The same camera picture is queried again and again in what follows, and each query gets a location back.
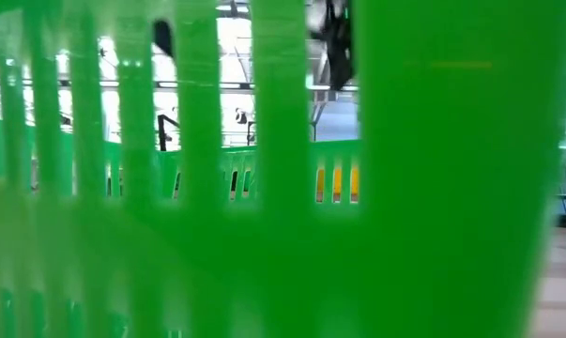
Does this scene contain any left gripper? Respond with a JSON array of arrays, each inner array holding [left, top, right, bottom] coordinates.
[[316, 27, 357, 92]]

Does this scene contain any green plastic basket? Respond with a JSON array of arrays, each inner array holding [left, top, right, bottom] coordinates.
[[0, 0, 566, 338]]

